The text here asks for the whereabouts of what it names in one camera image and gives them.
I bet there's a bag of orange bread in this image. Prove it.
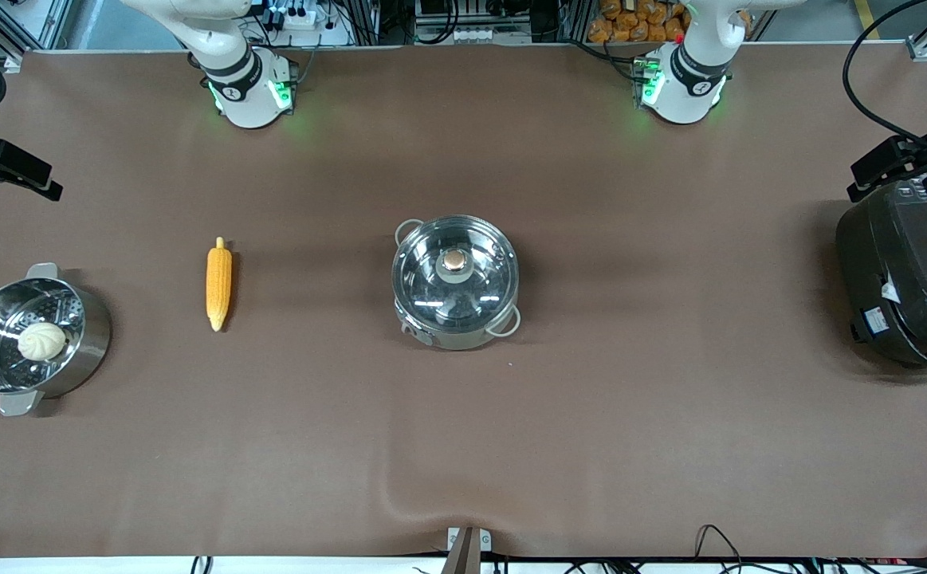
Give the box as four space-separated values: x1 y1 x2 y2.
587 0 689 44

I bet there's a glass pot lid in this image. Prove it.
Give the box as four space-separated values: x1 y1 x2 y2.
393 215 520 335

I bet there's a power strip with plugs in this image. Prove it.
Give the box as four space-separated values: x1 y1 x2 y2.
266 2 318 30

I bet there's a brown table mat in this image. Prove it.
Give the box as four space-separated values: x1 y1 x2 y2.
0 44 927 559

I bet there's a white steamed bun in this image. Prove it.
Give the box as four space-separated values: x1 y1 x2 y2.
17 321 68 362

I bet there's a yellow corn cob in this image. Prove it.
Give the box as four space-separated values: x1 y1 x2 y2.
206 237 234 332

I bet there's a looped black cable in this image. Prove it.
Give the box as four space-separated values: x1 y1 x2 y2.
694 524 744 570

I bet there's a stainless steel steamer pot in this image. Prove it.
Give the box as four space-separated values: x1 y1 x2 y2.
0 262 112 418

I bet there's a black rice cooker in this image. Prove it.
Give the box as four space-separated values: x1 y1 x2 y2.
835 179 927 378

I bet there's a silver bracket with post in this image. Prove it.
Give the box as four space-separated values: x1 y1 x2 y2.
440 525 493 574

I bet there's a stainless steel cooking pot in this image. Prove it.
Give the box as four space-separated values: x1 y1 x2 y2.
392 215 523 352

